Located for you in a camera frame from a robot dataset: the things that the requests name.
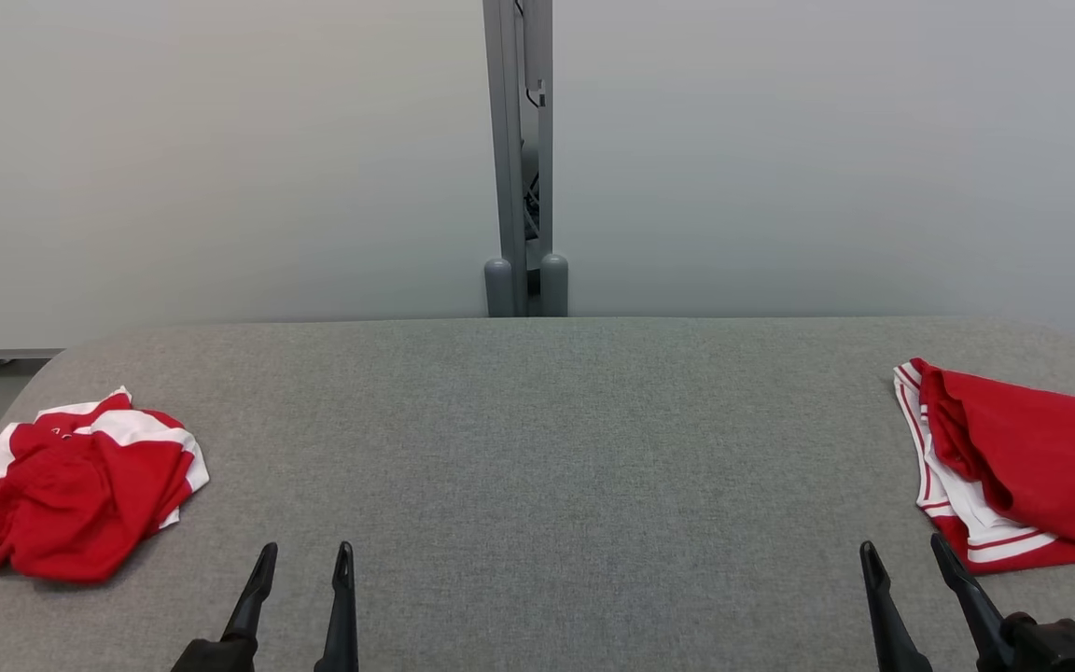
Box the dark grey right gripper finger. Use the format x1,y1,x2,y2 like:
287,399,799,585
859,540,933,672
929,532,1014,672

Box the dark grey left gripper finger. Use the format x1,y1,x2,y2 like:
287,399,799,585
314,540,360,672
220,542,279,645

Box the red jersey with white trim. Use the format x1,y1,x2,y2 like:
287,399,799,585
892,357,1075,575

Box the red shorts with white stripe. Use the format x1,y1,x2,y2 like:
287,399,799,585
0,386,212,584

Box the grey metal post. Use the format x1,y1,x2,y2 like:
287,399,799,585
482,0,569,318

